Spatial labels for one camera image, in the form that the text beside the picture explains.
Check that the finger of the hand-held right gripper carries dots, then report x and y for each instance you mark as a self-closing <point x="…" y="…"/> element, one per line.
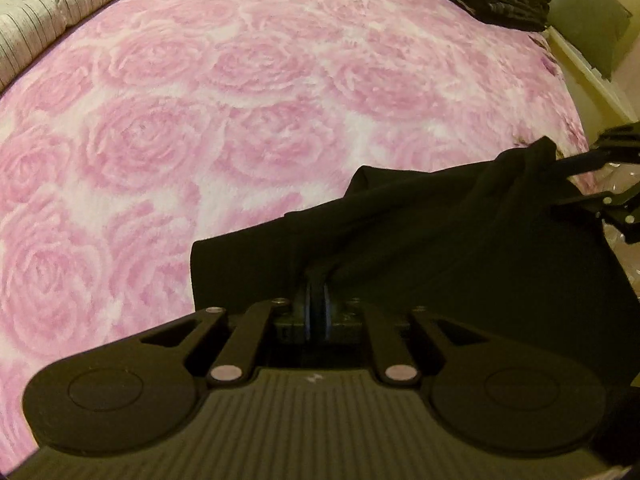
<point x="620" y="205"/>
<point x="620" y="142"/>

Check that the pink floral blanket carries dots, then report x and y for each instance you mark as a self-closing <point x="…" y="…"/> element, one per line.
<point x="200" y="110"/>

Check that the white bed frame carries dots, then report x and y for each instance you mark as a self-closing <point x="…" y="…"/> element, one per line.
<point x="595" y="80"/>

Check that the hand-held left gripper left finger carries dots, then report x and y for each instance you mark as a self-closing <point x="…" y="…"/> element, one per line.
<point x="306" y="317"/>

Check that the black jacket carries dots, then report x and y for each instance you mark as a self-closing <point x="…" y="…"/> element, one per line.
<point x="425" y="220"/>

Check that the white rolled quilt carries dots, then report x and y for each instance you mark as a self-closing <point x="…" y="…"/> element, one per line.
<point x="50" y="10"/>

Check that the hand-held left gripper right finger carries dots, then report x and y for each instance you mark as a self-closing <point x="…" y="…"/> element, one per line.
<point x="325" y="317"/>

